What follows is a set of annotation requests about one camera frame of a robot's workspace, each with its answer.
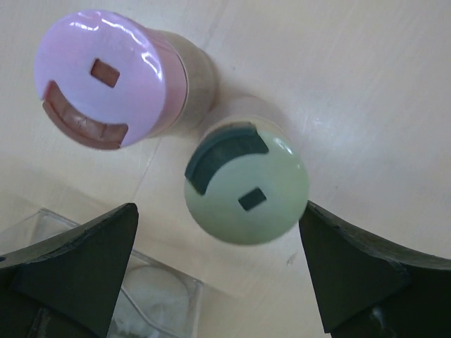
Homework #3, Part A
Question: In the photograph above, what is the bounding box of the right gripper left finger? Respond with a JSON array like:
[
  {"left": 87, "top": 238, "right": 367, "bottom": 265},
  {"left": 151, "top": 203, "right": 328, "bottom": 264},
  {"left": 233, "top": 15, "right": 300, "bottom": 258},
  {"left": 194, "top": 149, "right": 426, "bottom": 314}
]
[{"left": 1, "top": 203, "right": 139, "bottom": 337}]

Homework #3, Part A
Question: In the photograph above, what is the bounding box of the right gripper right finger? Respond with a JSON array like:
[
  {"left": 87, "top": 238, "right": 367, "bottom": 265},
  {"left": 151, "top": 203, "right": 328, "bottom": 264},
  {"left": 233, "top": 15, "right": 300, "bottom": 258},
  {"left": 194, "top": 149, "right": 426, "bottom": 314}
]
[{"left": 299, "top": 202, "right": 450, "bottom": 337}]

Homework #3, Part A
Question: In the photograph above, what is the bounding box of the green-lid spice bottle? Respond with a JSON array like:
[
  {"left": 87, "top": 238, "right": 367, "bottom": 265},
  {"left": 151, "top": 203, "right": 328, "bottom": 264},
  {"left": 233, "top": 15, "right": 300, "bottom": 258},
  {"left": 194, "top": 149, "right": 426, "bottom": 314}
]
[{"left": 184, "top": 96, "right": 309, "bottom": 246}]

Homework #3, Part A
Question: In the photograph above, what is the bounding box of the pink-lid spice bottle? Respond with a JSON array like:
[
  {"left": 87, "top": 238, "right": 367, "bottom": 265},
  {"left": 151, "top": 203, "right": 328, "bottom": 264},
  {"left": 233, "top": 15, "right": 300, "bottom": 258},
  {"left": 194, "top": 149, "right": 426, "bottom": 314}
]
[{"left": 36, "top": 9, "right": 219, "bottom": 151}]

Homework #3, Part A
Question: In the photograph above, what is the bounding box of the glossy black-lid jar white powder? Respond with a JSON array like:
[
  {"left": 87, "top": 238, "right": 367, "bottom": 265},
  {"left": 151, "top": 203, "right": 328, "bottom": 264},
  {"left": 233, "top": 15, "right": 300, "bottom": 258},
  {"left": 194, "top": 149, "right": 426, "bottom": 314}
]
[{"left": 108, "top": 266, "right": 190, "bottom": 337}]

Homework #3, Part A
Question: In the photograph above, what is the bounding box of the clear plastic tray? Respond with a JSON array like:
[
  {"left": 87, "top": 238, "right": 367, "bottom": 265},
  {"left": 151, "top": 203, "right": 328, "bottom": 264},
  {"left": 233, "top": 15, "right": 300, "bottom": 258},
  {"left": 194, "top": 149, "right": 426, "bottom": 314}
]
[{"left": 1, "top": 209, "right": 203, "bottom": 337}]

